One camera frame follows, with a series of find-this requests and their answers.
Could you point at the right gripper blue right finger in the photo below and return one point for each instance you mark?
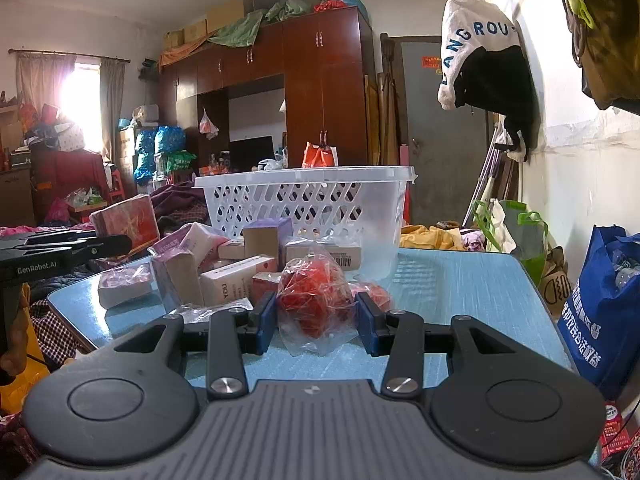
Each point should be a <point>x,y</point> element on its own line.
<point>374,333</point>

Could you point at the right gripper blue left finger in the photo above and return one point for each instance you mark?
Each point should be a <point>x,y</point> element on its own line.
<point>262,324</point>

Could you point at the red item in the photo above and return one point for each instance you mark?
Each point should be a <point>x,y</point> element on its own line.
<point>316,309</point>

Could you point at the purple cardboard box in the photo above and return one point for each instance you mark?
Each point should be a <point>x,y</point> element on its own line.
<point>267,237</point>

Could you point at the white box with barcode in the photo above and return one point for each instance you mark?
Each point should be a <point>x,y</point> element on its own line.
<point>346,253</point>

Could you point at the pink tissue pack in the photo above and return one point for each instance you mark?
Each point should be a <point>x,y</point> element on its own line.
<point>123,284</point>

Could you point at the yellow floral blanket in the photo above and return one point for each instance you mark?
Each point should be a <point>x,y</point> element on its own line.
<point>431,238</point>

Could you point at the red wrapped box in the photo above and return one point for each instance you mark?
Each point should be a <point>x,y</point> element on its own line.
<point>133,217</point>

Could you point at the white plastic laundry basket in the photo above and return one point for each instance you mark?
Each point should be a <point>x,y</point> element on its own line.
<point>364,203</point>

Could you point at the black television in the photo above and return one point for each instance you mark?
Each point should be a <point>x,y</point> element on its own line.
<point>248,153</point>

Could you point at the red and white plastic bag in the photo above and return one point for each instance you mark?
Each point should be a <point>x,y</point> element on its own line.
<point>319,156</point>

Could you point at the metal crutches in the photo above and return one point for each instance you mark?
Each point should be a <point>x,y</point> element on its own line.
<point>487,174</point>

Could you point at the green and white tote bag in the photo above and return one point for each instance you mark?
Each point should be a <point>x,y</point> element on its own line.
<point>512,229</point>

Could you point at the window curtains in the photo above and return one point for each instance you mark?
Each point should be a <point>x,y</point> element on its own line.
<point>78,104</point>

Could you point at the grey metal door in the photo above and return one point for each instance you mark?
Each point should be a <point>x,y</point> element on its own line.
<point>446,148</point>

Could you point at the blue shopping bag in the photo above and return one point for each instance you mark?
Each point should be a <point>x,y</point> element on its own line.
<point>600,320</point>

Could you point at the dark red wooden wardrobe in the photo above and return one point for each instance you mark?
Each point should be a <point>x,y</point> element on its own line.
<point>325,62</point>

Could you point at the green cloth on wardrobe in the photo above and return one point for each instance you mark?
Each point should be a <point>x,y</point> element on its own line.
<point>243,32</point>

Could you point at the white hoodie with blue letters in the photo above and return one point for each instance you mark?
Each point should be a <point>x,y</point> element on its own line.
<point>468,27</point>

